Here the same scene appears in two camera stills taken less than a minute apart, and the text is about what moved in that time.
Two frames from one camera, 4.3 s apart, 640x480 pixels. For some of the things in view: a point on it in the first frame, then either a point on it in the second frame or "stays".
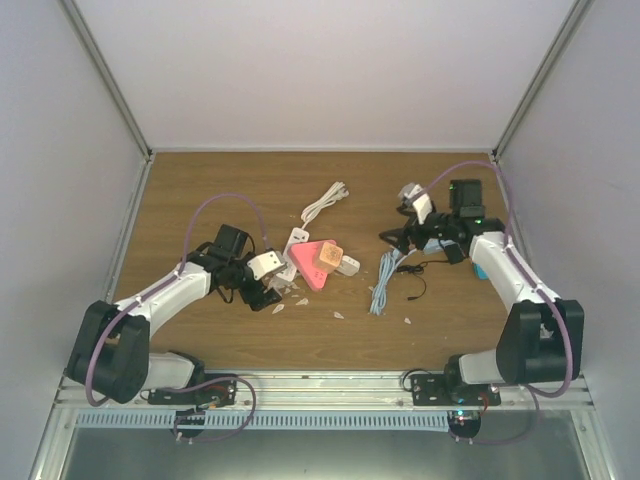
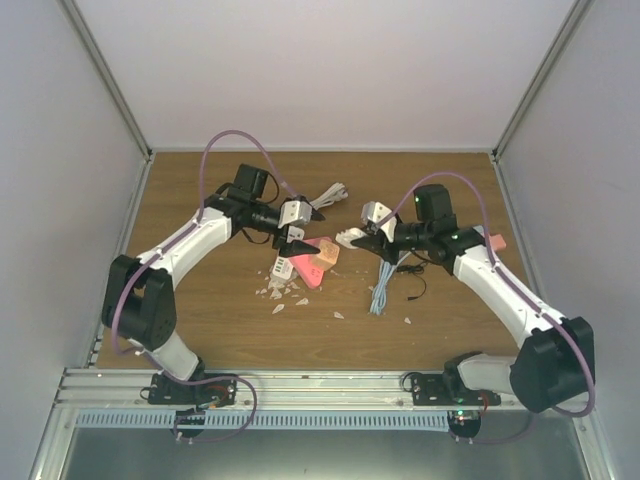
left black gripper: [263, 300] to [294, 248]
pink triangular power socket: [306, 254] stays
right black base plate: [437, 390] stays
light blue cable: [388, 263] stays
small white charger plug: [349, 266] to [345, 237]
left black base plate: [204, 389] stays
